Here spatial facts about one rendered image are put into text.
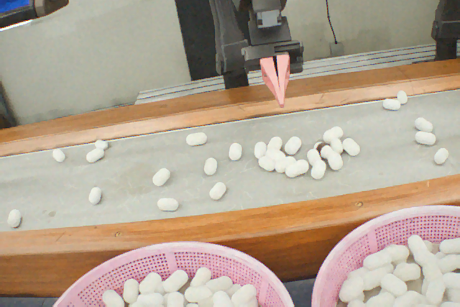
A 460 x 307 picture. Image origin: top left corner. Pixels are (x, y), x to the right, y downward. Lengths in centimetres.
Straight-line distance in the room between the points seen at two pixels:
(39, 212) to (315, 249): 44
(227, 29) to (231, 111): 25
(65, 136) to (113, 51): 188
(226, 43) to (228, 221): 57
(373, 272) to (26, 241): 45
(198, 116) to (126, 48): 194
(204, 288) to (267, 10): 40
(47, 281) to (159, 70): 224
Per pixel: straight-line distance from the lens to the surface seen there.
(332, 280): 45
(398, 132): 72
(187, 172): 67
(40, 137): 94
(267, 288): 44
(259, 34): 69
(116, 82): 281
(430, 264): 47
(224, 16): 99
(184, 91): 121
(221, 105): 82
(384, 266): 48
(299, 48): 69
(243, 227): 50
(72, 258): 56
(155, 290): 50
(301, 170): 61
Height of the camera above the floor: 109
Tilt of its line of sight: 27 degrees down
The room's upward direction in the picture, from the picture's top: 11 degrees counter-clockwise
